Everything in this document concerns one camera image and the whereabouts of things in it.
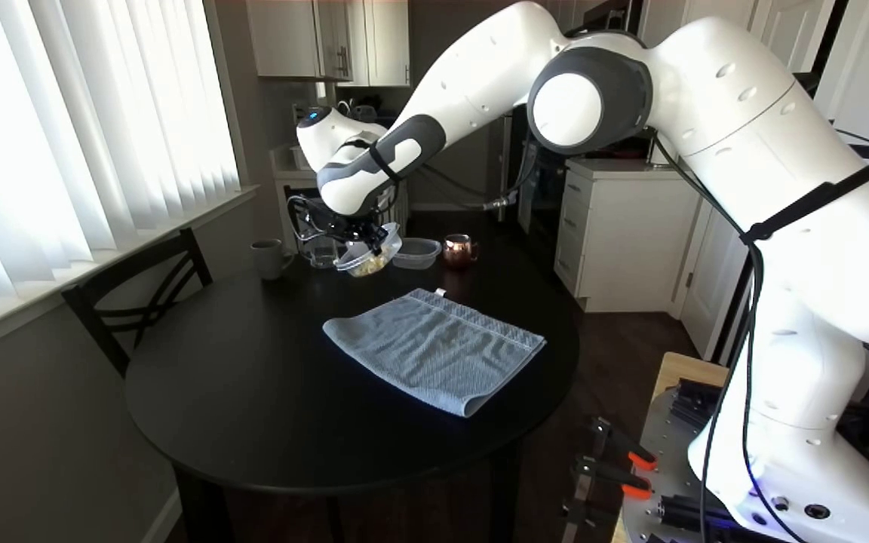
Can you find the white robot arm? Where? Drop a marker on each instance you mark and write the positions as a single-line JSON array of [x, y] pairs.
[[756, 141]]

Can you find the black wooden chair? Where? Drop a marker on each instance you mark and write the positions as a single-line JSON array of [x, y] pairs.
[[123, 302]]

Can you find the white window blinds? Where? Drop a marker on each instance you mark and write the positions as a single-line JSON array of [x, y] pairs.
[[109, 123]]

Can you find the empty clear plastic container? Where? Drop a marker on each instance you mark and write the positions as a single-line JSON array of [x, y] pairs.
[[418, 253]]

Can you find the white upper cabinets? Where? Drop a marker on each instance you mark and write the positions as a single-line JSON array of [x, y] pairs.
[[361, 43]]

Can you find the grey mug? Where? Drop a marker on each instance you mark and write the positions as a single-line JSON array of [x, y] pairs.
[[269, 259]]

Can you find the round black table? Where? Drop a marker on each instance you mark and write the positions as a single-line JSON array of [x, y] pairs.
[[242, 390]]

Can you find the white base cabinet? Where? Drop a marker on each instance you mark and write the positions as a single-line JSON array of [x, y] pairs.
[[624, 233]]

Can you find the clear container with corn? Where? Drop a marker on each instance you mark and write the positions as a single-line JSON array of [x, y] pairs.
[[361, 259]]

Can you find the clear glass measuring jug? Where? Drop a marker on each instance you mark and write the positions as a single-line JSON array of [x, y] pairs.
[[316, 245]]

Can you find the orange handled clamp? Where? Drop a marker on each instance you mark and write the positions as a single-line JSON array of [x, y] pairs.
[[609, 458]]

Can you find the copper cup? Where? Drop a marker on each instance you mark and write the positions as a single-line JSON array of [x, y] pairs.
[[461, 247]]

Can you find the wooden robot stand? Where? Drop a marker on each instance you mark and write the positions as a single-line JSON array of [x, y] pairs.
[[664, 437]]

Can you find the light blue towel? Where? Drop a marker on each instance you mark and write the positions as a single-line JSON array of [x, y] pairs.
[[435, 351]]

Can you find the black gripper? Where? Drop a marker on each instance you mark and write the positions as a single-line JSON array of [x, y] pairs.
[[313, 219]]

